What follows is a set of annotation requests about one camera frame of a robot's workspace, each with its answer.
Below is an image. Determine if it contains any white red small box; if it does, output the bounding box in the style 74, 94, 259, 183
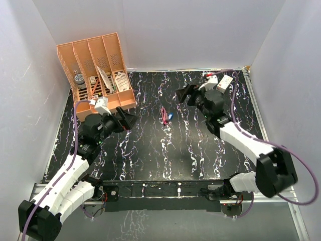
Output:
216, 75, 233, 93

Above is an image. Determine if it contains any orange perforated file organizer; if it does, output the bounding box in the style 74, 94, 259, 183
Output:
57, 33, 136, 121

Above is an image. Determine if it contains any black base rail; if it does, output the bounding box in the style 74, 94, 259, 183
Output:
82, 179, 254, 213

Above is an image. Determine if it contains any grey round canister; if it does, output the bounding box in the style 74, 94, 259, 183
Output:
74, 70, 86, 89

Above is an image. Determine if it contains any white packaged card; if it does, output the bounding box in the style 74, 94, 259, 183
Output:
97, 66, 116, 93

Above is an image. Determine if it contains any pink lanyard strap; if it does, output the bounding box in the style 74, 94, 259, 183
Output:
160, 106, 170, 126

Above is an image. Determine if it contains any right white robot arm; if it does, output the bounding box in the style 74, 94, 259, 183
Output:
176, 84, 298, 199

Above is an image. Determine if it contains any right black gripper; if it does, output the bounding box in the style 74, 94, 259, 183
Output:
176, 83, 212, 119

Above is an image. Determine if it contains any small white beige box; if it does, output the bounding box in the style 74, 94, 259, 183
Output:
89, 76, 96, 84

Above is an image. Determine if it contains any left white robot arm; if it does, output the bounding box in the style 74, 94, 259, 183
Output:
18, 107, 138, 240

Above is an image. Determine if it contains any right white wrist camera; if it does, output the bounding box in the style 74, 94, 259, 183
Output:
198, 73, 218, 91

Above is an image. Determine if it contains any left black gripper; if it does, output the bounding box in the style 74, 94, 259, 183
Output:
96, 106, 139, 144

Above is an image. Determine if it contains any blue key tag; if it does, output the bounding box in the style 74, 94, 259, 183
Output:
168, 113, 174, 121

